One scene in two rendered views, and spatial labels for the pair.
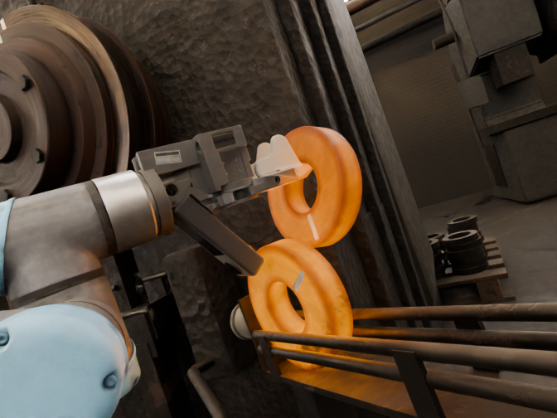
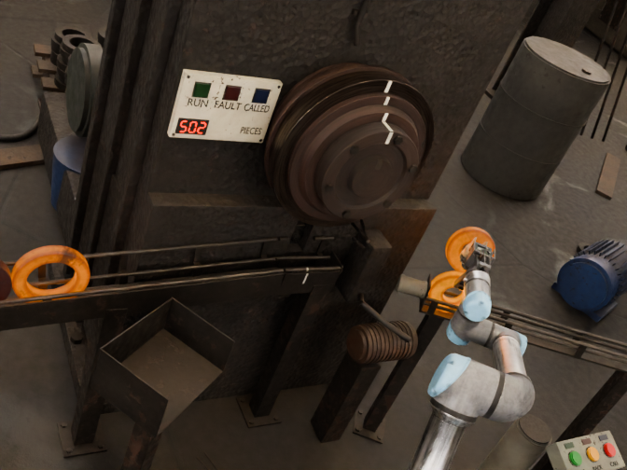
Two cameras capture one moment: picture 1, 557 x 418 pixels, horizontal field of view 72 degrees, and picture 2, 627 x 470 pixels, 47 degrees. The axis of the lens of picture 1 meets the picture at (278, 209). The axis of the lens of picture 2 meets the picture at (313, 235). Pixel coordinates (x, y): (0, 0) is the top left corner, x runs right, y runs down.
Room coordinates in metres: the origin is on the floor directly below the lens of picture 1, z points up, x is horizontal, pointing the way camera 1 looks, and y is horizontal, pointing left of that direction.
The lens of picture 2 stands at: (0.02, 1.95, 1.98)
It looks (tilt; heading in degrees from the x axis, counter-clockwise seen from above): 34 degrees down; 297
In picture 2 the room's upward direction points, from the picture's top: 23 degrees clockwise
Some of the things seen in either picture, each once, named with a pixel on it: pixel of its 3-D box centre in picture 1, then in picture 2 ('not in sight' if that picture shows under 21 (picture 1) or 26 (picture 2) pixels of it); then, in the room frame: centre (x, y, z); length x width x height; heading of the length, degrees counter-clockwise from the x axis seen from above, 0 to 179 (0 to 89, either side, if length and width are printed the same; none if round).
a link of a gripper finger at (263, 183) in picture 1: (260, 185); not in sight; (0.44, 0.01, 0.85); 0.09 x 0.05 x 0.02; 120
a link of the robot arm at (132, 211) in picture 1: (127, 210); (476, 283); (0.39, 0.14, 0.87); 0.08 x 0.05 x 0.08; 30
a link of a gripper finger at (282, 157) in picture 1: (284, 158); not in sight; (0.46, -0.03, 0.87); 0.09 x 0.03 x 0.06; 120
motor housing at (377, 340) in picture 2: not in sight; (360, 381); (0.54, 0.15, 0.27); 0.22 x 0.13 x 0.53; 65
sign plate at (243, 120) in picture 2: not in sight; (225, 108); (1.05, 0.66, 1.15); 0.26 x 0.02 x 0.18; 65
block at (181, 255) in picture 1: (213, 306); (362, 265); (0.72, 0.17, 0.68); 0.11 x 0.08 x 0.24; 155
